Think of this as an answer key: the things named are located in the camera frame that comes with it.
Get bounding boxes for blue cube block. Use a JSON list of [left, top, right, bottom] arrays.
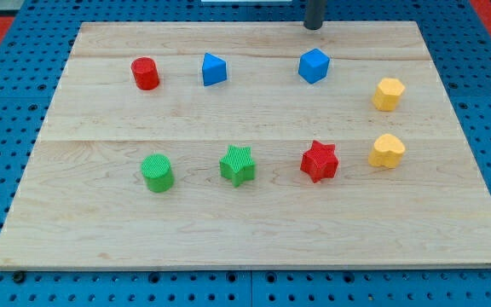
[[298, 49, 330, 84]]

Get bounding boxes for yellow hexagon block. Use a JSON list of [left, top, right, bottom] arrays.
[[372, 78, 406, 112]]

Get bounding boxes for green star block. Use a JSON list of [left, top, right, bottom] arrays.
[[219, 145, 256, 188]]

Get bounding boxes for red star block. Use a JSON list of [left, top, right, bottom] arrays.
[[300, 140, 339, 182]]

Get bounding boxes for light wooden board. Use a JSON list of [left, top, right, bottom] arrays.
[[0, 21, 491, 271]]

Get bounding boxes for blue triangular prism block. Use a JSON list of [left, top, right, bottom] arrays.
[[202, 53, 228, 86]]

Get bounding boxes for green cylinder block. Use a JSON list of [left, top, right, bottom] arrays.
[[141, 153, 174, 193]]

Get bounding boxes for red cylinder block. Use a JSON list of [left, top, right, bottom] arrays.
[[130, 57, 159, 90]]

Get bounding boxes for yellow heart block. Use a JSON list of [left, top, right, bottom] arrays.
[[367, 134, 407, 169]]

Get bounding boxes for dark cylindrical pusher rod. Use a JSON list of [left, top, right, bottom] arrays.
[[303, 0, 327, 31]]

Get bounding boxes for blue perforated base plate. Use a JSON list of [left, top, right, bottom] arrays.
[[0, 1, 491, 306]]

